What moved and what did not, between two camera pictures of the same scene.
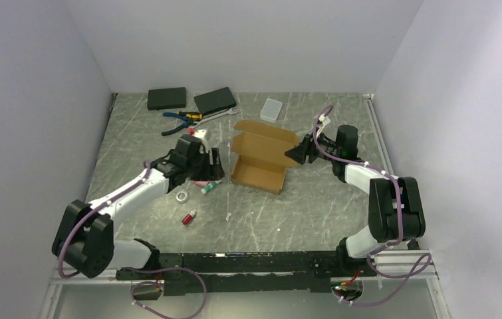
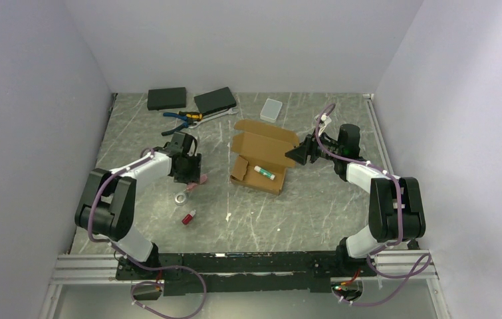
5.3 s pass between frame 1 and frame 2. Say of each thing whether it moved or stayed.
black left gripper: moved
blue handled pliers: stayed
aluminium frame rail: stayed
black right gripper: stayed
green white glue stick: moved
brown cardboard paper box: stayed
